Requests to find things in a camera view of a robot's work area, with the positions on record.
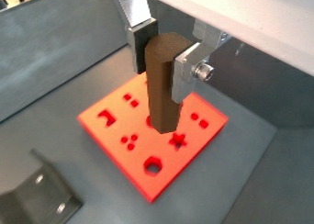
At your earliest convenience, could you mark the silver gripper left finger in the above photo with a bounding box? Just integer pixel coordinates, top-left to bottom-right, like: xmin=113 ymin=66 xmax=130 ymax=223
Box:
xmin=114 ymin=0 xmax=158 ymax=73

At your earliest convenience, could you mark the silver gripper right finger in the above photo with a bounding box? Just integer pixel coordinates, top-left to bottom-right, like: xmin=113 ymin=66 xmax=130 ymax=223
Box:
xmin=173 ymin=19 xmax=232 ymax=103

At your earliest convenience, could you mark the brown hexagonal peg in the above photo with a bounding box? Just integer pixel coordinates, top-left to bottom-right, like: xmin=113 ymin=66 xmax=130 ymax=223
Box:
xmin=145 ymin=32 xmax=192 ymax=133

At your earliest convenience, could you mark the red shape-sorting board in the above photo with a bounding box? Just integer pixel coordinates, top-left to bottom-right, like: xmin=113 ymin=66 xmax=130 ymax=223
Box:
xmin=78 ymin=74 xmax=229 ymax=202

